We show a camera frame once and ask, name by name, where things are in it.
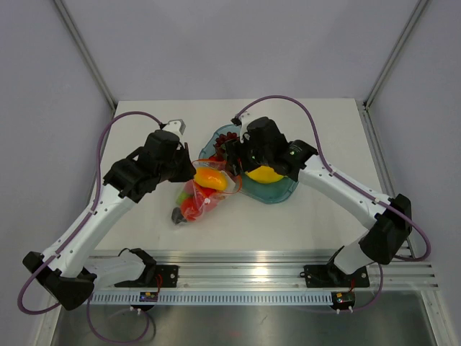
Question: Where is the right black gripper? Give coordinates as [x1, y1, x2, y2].
[225, 135, 272, 177]

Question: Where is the pink peach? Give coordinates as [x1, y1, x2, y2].
[183, 179, 195, 195]

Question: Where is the green round vegetable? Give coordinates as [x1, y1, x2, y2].
[176, 190, 191, 206]

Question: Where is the clear orange zip top bag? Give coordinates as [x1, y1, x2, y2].
[171, 156, 242, 225]

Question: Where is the orange yellow pepper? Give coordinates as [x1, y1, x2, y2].
[194, 167, 228, 191]

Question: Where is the red apple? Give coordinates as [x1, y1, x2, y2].
[200, 187, 225, 212]

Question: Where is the orange red tomato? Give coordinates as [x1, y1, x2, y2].
[180, 197, 202, 222]

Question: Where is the dark purple plum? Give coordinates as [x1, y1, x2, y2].
[171, 207, 187, 225]

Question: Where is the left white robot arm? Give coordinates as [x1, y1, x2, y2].
[23, 122, 195, 311]

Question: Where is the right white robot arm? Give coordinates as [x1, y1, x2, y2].
[223, 115, 411, 287]

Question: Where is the teal plastic food tray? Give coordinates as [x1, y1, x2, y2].
[199, 124, 298, 204]

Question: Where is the purple grape bunch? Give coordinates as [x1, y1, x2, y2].
[213, 132, 238, 148]

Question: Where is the yellow banana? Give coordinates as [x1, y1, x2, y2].
[246, 166, 284, 184]

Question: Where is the left small circuit board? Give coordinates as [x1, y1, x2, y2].
[139, 291, 158, 303]

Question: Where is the small circuit board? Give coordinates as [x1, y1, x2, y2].
[139, 291, 158, 303]
[331, 291, 356, 309]

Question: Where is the right small circuit board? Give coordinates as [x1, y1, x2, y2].
[331, 291, 356, 309]

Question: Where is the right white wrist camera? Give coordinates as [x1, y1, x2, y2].
[239, 111, 256, 143]

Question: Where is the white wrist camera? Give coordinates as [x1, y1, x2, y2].
[239, 111, 256, 143]
[163, 119, 186, 138]

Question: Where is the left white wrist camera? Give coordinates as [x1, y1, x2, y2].
[163, 119, 186, 138]

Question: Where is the aluminium mounting rail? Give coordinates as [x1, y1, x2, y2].
[46, 249, 440, 293]

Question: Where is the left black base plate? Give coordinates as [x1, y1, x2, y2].
[115, 264, 179, 288]

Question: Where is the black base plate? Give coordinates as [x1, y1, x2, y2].
[300, 264, 370, 288]
[115, 264, 179, 288]

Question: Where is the white slotted cable duct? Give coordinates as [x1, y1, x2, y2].
[90, 290, 333, 306]

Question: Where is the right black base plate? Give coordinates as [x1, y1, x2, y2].
[300, 264, 370, 288]

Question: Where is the left aluminium frame post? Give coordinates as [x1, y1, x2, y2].
[52, 0, 118, 114]

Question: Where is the aluminium frame post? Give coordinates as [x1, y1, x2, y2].
[52, 0, 118, 114]
[363, 0, 431, 111]

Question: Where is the right aluminium frame post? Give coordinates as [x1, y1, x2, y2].
[363, 0, 431, 111]

